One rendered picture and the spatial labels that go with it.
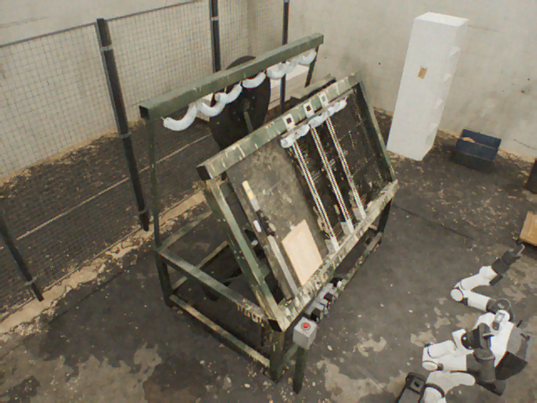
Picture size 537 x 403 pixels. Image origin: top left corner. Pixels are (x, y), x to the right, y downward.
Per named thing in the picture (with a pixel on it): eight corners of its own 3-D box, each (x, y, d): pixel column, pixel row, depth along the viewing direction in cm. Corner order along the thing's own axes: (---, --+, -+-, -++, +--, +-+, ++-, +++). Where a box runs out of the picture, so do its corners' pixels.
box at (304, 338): (306, 351, 269) (308, 337, 258) (292, 342, 274) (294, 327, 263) (315, 339, 277) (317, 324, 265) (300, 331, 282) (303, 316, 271)
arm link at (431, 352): (443, 335, 204) (417, 343, 218) (441, 353, 197) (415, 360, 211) (457, 343, 205) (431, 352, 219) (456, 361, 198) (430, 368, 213)
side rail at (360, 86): (383, 182, 414) (393, 181, 406) (349, 84, 381) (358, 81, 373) (387, 179, 419) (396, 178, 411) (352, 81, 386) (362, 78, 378)
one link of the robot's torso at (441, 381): (443, 384, 272) (488, 365, 238) (435, 404, 261) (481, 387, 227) (426, 370, 276) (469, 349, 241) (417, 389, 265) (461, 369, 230)
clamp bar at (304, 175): (328, 253, 326) (352, 253, 309) (272, 121, 290) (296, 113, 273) (334, 247, 332) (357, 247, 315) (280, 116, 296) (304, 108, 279)
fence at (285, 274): (291, 296, 291) (295, 296, 288) (237, 184, 262) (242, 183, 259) (294, 292, 294) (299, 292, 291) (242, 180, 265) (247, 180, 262)
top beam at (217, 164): (201, 181, 242) (211, 180, 234) (195, 167, 239) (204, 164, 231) (357, 80, 382) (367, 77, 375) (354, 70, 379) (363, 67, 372)
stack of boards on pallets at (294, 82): (232, 138, 659) (231, 107, 624) (190, 121, 708) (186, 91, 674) (310, 94, 812) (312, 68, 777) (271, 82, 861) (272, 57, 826)
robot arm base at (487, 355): (475, 369, 211) (497, 372, 204) (471, 382, 200) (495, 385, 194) (472, 345, 209) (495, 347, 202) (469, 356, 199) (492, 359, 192)
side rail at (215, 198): (266, 317, 279) (277, 320, 271) (196, 182, 246) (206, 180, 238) (270, 312, 283) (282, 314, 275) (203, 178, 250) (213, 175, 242)
